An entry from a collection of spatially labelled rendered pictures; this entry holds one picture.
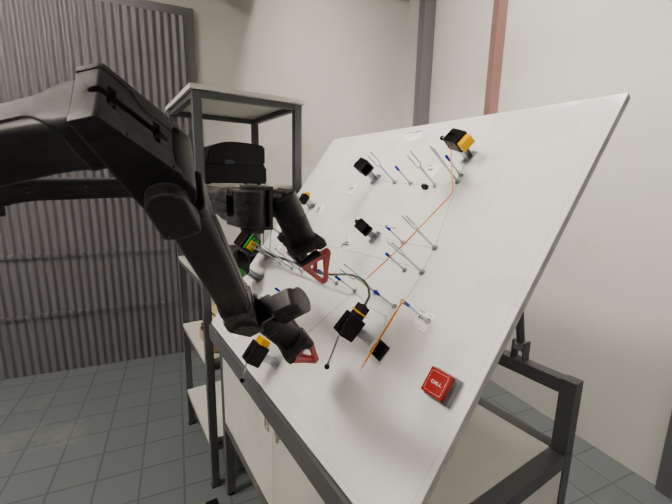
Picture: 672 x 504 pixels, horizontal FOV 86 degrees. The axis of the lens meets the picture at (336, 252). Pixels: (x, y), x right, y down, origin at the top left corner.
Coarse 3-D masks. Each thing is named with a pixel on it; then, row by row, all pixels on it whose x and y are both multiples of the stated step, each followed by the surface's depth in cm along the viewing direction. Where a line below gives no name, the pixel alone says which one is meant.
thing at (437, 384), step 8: (432, 368) 70; (432, 376) 69; (440, 376) 68; (448, 376) 67; (424, 384) 70; (432, 384) 68; (440, 384) 67; (448, 384) 66; (432, 392) 68; (440, 392) 67; (448, 392) 67; (440, 400) 66
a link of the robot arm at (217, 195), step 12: (216, 192) 69; (228, 192) 65; (240, 192) 63; (252, 192) 63; (264, 192) 65; (216, 204) 70; (228, 204) 67; (240, 204) 63; (252, 204) 63; (264, 204) 65; (228, 216) 67; (240, 216) 64; (252, 216) 64; (264, 216) 66
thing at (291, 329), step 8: (280, 328) 75; (288, 328) 77; (296, 328) 80; (272, 336) 76; (280, 336) 76; (288, 336) 77; (296, 336) 78; (304, 336) 78; (280, 344) 77; (288, 344) 77; (296, 344) 78; (304, 344) 76; (288, 352) 78; (296, 352) 76; (288, 360) 76
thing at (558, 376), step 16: (512, 352) 104; (528, 352) 102; (512, 368) 104; (528, 368) 100; (544, 368) 98; (544, 384) 96; (560, 384) 93; (576, 384) 90; (560, 400) 93; (576, 400) 91; (560, 416) 94; (576, 416) 93; (560, 432) 94; (560, 448) 94
